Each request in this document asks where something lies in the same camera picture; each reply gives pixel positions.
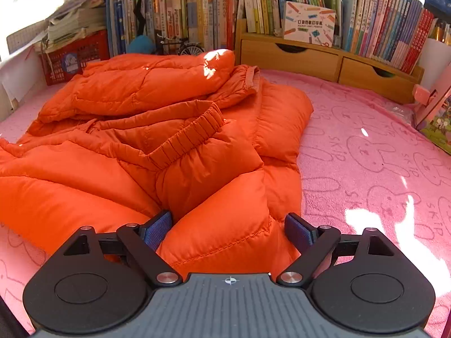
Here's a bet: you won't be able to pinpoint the blue plush ball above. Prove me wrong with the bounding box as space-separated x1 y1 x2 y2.
126 35 156 55

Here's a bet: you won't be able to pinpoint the stack of paper workbooks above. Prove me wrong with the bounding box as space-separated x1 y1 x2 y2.
44 0 106 52

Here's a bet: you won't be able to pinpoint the pink rabbit-print mat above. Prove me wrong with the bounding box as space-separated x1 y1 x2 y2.
0 68 451 338

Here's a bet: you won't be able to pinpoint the white paper sheets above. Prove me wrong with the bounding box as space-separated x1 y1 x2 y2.
0 47 46 103

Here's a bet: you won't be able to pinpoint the row of slim colourful books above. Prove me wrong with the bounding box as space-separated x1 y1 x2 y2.
241 0 436 75

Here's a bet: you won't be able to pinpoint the clear plastic bag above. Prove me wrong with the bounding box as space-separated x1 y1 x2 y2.
382 103 418 125

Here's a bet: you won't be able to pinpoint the red plastic crate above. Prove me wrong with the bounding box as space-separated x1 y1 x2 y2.
39 30 110 86

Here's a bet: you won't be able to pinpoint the orange down jacket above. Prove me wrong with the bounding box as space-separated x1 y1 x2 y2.
0 48 314 282

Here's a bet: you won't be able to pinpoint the white pencil-print box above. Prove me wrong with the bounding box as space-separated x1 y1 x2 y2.
282 2 337 47

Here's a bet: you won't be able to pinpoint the wooden desk organizer with drawers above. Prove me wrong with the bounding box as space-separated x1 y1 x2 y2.
234 19 425 104

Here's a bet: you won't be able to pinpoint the row of tall blue books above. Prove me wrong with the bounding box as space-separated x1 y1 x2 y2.
105 0 143 57

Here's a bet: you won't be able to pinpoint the grid-lined board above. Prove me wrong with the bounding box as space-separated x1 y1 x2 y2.
6 19 48 55

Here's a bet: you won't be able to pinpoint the colourful picture book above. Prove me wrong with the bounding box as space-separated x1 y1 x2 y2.
419 97 451 155

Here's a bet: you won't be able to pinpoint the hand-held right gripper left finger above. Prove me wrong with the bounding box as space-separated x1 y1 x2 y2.
63 210 184 287

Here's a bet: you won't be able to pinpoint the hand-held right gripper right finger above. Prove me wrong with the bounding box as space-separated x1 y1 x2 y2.
275 213 396 287

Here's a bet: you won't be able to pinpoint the black strap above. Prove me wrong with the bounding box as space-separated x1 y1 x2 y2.
135 0 150 34

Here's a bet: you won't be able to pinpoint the black model bicycle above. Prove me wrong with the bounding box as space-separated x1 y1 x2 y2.
155 33 205 57

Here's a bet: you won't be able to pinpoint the white container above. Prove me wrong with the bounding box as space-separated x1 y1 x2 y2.
419 37 451 87

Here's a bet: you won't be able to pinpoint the pink stand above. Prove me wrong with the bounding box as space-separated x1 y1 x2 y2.
412 84 451 129

